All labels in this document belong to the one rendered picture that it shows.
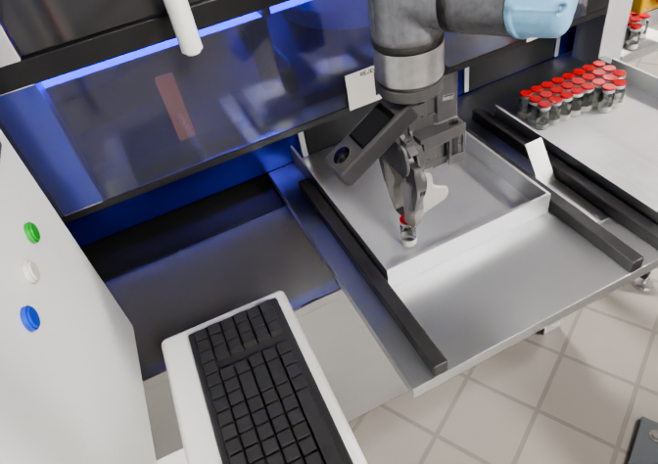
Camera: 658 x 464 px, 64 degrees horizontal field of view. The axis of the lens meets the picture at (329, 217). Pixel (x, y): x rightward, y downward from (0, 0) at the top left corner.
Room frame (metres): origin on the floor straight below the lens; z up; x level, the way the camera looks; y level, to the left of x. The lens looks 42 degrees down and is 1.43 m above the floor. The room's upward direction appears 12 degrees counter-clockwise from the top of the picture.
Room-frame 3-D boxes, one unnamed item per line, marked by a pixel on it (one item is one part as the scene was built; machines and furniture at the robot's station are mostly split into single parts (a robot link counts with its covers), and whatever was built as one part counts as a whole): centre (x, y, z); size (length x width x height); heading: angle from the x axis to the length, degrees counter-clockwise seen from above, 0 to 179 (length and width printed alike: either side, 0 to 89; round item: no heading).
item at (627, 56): (0.98, -0.66, 0.87); 0.14 x 0.13 x 0.02; 17
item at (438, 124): (0.53, -0.13, 1.08); 0.09 x 0.08 x 0.12; 107
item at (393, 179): (0.55, -0.12, 0.97); 0.06 x 0.03 x 0.09; 107
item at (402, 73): (0.53, -0.12, 1.16); 0.08 x 0.08 x 0.05
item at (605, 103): (0.74, -0.50, 0.90); 0.02 x 0.02 x 0.05
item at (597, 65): (0.79, -0.45, 0.90); 0.18 x 0.02 x 0.05; 107
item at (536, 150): (0.55, -0.34, 0.91); 0.14 x 0.03 x 0.06; 18
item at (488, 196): (0.65, -0.13, 0.90); 0.34 x 0.26 x 0.04; 17
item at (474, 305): (0.63, -0.32, 0.87); 0.70 x 0.48 x 0.02; 107
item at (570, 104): (0.75, -0.46, 0.90); 0.18 x 0.02 x 0.05; 107
